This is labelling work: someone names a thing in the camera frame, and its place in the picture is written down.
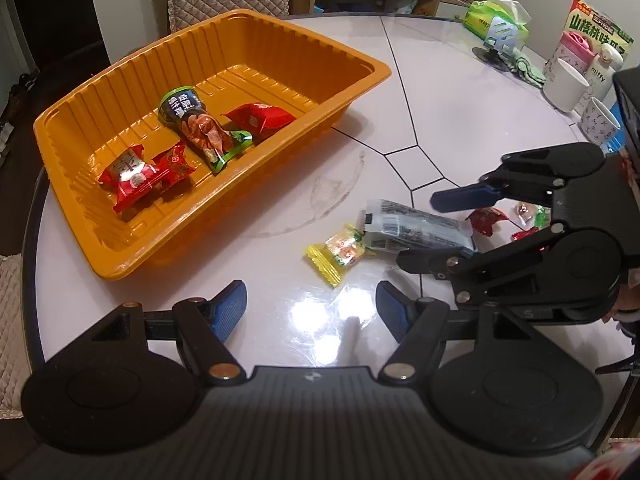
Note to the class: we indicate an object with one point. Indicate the small red candy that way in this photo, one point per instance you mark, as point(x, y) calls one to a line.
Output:
point(487, 219)

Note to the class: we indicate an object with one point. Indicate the grey phone stand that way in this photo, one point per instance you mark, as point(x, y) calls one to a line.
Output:
point(502, 35)

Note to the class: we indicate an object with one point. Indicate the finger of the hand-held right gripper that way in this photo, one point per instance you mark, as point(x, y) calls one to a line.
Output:
point(460, 199)
point(450, 262)

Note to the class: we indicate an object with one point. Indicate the orange plastic tray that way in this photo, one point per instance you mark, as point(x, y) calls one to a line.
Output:
point(125, 110)

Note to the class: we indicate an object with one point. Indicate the yellow green seed bag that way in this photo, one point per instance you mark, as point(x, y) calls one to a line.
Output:
point(590, 22)

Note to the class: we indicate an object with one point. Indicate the pink bottle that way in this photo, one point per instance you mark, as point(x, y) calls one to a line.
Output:
point(572, 45)

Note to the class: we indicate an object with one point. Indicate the green cloth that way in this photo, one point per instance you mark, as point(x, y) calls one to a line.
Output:
point(527, 70)

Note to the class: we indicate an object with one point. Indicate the green candy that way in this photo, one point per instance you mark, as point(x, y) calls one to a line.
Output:
point(542, 216)

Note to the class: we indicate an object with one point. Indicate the yellow candy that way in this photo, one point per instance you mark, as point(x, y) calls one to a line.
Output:
point(342, 252)

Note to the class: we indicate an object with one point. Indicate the green black sausage packet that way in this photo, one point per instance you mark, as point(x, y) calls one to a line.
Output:
point(200, 130)

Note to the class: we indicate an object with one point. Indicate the clear brown candy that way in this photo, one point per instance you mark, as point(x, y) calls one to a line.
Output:
point(525, 210)

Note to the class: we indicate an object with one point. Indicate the patterned white cup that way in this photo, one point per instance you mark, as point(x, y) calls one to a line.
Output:
point(600, 122)

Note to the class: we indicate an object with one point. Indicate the red packet with face print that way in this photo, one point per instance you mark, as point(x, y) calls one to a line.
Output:
point(127, 180)

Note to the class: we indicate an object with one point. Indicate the grey seaweed packet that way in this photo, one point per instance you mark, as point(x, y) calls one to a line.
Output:
point(415, 225)

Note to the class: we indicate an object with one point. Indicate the small orange-red snack packet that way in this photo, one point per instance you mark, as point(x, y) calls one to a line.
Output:
point(172, 162)

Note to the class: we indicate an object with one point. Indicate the red white patterned clothing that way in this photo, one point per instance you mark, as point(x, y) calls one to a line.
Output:
point(610, 465)

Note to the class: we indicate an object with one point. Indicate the dark wooden door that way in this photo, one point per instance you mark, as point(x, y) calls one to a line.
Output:
point(60, 5)

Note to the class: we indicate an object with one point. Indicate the bright red candy packet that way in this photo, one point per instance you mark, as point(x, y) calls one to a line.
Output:
point(260, 117)

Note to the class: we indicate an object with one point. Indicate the green tissue pack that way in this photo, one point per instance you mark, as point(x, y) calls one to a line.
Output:
point(480, 17)

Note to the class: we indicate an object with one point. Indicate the person's right hand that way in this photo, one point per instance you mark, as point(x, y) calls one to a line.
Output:
point(627, 305)

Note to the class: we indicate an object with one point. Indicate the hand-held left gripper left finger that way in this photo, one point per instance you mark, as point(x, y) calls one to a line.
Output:
point(230, 310)

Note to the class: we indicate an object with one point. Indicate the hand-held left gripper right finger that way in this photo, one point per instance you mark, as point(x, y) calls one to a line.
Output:
point(395, 310)

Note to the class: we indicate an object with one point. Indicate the white thermos bottle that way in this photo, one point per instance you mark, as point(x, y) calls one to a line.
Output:
point(602, 75)

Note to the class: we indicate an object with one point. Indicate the plain white cup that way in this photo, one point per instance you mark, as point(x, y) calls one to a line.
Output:
point(565, 87)

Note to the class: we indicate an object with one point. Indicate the small white drawer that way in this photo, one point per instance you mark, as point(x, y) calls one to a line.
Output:
point(450, 9)

